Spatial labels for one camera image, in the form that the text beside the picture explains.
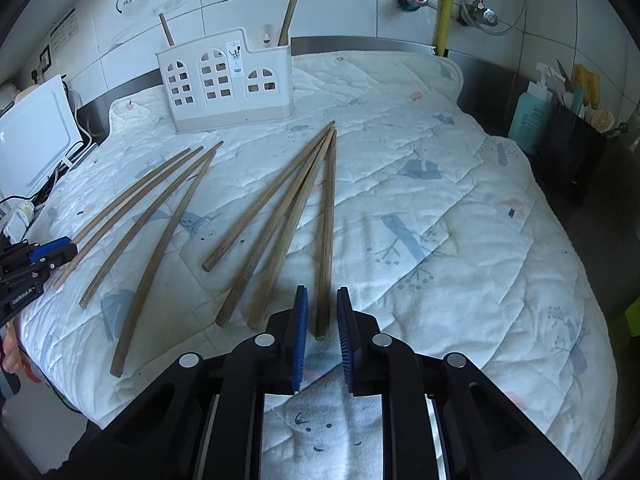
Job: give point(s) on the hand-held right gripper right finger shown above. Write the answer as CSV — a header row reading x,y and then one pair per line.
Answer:
x,y
345,340

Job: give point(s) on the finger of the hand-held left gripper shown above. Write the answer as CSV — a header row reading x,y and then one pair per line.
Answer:
x,y
64,256
50,246

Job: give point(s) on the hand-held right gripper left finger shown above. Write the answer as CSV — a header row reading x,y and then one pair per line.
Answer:
x,y
300,335

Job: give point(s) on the white plastic utensil holder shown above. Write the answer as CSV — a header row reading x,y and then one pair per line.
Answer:
x,y
190,110

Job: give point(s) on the person's left hand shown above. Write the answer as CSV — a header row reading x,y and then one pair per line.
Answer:
x,y
6,355

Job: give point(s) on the white power strip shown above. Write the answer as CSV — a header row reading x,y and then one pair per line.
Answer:
x,y
17,216

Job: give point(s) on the white countertop appliance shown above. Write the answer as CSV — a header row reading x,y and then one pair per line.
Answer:
x,y
35,135

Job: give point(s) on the beige rounded object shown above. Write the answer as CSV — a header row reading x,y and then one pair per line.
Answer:
x,y
15,95

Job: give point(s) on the white quilted printed mat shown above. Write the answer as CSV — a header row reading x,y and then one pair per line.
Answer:
x,y
425,185

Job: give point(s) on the teal pump soap bottle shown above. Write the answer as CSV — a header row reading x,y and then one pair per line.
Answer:
x,y
530,120

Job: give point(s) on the green plastic object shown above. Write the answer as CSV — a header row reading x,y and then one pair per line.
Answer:
x,y
632,316

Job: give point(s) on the black utensil container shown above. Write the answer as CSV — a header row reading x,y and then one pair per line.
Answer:
x,y
575,150

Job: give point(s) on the yellow gas pipe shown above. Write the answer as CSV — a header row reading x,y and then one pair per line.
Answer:
x,y
445,10

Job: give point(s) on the yellow kitchen utensil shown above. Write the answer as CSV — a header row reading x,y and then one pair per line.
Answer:
x,y
587,82

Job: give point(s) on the black wall socket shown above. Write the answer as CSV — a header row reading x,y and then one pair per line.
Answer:
x,y
45,58

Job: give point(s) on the wall label sticker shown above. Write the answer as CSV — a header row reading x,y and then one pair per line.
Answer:
x,y
63,30

